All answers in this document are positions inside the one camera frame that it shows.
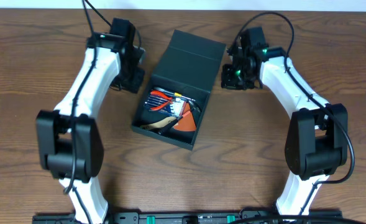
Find clear blue screwdriver set case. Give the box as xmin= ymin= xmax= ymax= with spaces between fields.
xmin=144 ymin=94 xmax=186 ymax=117

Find red handled pliers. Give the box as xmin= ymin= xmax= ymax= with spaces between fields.
xmin=148 ymin=90 xmax=174 ymax=111

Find black yellow handled screwdriver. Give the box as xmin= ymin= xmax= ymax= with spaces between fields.
xmin=154 ymin=87 xmax=196 ymax=101

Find dark green box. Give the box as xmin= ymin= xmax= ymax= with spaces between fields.
xmin=131 ymin=30 xmax=226 ymax=150

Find small black red hammer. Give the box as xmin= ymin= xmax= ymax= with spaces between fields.
xmin=157 ymin=100 xmax=201 ymax=135

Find orange scraper wooden handle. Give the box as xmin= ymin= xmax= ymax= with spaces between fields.
xmin=140 ymin=104 xmax=196 ymax=132

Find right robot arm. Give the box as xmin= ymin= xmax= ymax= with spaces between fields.
xmin=221 ymin=27 xmax=348 ymax=215

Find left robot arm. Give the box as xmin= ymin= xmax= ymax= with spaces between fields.
xmin=32 ymin=18 xmax=145 ymax=223

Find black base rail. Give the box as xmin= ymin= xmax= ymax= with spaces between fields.
xmin=32 ymin=210 xmax=344 ymax=224

